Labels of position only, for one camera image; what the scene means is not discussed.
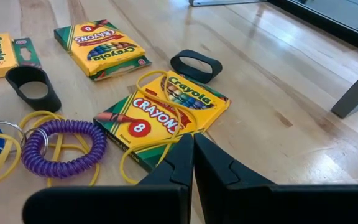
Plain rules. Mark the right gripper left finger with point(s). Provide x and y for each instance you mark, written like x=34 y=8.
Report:
x=154 y=205

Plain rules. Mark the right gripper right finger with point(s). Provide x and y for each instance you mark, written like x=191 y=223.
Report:
x=259 y=205

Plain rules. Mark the wide black rubber band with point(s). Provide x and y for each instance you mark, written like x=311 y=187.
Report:
x=47 y=105
x=197 y=77

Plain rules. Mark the black table frame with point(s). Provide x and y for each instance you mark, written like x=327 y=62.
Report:
x=322 y=22

